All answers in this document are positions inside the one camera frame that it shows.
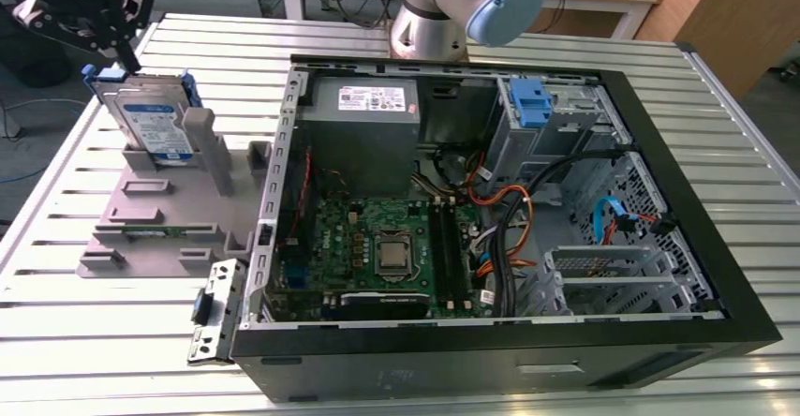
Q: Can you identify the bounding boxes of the silver CPU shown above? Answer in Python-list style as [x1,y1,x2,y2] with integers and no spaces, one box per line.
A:
[376,240,411,267]

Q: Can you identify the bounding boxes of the blue drive latch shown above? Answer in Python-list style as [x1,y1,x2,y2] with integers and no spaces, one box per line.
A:
[510,78,555,129]

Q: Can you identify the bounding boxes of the black cable bundle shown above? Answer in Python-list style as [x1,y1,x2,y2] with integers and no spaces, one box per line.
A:
[490,146,632,317]

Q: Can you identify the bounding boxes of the green RAM stick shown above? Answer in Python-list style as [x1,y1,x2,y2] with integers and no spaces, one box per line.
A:
[122,227,190,238]

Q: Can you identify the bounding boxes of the black graphics card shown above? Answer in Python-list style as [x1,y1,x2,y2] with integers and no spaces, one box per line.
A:
[322,290,432,321]

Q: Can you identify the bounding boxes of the orange wire bundle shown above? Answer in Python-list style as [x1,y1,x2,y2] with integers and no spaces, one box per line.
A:
[466,184,539,281]

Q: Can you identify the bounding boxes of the metal disk bay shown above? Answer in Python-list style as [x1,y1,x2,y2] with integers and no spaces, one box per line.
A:
[540,245,714,317]

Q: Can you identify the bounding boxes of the CPU socket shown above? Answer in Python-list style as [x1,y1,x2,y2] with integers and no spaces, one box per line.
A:
[371,230,419,282]

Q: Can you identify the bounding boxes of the metal drive cage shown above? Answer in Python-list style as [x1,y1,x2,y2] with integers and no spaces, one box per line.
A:
[487,76,632,187]

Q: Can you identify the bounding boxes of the black RAM slot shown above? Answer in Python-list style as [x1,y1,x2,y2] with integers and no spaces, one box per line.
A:
[428,199,456,310]

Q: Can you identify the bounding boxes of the grey parts rack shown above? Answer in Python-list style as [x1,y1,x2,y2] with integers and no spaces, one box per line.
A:
[74,109,276,279]

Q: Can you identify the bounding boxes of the yellow black power wires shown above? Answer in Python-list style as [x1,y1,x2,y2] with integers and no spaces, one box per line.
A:
[410,148,495,201]

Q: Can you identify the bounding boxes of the blue data wire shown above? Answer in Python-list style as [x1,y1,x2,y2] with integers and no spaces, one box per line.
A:
[592,195,627,248]

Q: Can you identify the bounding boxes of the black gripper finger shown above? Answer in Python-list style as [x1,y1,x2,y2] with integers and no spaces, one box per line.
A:
[28,7,143,73]

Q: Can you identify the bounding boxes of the black chair base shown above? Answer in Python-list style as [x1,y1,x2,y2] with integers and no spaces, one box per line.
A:
[767,52,800,81]

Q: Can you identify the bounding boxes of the hard disk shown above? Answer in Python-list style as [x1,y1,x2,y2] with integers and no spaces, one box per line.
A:
[80,63,202,171]

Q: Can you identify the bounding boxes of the black mesh waste bin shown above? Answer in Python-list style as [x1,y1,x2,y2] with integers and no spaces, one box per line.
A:
[0,0,74,89]

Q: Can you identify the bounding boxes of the metal expansion slot bracket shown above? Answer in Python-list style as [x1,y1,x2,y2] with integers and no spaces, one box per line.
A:
[187,257,244,366]

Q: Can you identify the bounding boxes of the grey power supply unit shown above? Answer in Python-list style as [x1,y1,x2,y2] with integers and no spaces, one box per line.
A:
[298,76,422,200]

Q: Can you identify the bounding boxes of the wooden cabinet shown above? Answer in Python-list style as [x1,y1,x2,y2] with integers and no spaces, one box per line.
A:
[636,0,800,101]

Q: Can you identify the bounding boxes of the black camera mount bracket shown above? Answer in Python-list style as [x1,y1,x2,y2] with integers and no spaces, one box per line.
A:
[122,0,158,31]

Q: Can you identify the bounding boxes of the green motherboard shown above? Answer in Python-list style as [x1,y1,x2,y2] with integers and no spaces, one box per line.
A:
[268,195,502,321]

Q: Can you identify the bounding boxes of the small grey wrist camera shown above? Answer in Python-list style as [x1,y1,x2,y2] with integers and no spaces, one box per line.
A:
[11,0,44,26]

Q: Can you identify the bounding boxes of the thin red wire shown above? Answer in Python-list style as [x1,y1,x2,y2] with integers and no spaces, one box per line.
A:
[302,147,312,244]

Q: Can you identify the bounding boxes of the black open PC case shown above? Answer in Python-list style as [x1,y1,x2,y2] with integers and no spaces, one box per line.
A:
[231,52,784,401]

